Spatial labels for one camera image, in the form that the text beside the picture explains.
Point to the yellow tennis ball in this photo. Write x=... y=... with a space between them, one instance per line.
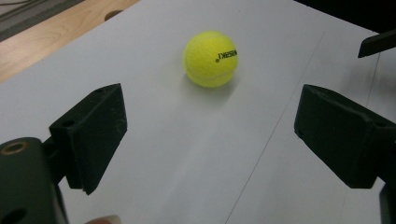
x=210 y=59

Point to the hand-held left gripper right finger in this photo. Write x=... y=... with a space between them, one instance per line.
x=342 y=133

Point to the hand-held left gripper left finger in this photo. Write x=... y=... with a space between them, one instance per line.
x=90 y=137

